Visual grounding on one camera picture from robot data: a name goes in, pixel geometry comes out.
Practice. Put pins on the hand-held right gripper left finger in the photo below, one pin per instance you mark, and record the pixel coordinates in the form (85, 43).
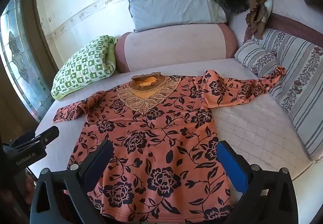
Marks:
(101, 161)

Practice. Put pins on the pink bolster cushion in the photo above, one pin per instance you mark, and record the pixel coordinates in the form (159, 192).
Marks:
(176, 45)

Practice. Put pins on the small striped floral pillow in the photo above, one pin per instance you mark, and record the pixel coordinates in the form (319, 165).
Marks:
(254, 56)

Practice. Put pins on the stained glass window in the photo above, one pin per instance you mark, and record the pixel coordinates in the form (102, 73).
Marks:
(19, 57)

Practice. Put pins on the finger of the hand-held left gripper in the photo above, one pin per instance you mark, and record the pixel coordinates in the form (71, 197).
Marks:
(49, 134)

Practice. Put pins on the grey-blue pillow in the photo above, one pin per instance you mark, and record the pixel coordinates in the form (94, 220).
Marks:
(171, 4)

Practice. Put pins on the pink maroon sofa backrest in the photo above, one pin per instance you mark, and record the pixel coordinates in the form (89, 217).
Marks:
(290, 12)

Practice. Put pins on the large striped floral pillow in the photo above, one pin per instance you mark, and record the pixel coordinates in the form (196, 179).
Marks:
(300, 87)

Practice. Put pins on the pink quilted mattress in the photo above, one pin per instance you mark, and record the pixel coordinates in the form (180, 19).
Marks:
(252, 128)

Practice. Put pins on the orange black floral blouse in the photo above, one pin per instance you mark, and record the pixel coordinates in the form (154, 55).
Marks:
(161, 138)

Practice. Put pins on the brown patterned cloth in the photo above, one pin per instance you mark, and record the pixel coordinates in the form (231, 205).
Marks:
(258, 4)

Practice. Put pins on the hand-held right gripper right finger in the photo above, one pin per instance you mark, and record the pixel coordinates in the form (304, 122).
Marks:
(232, 164)

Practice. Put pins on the green checkered pillow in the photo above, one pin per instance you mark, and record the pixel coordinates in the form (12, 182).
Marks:
(83, 67)

